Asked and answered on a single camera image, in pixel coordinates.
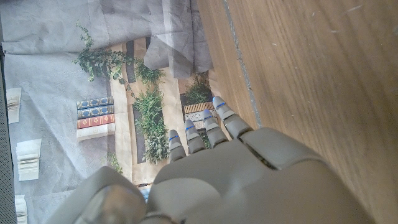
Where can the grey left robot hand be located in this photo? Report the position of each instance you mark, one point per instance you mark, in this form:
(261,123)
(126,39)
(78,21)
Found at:
(242,186)

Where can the printed fabric backdrop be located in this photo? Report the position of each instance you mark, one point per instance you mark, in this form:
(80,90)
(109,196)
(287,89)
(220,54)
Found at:
(62,62)

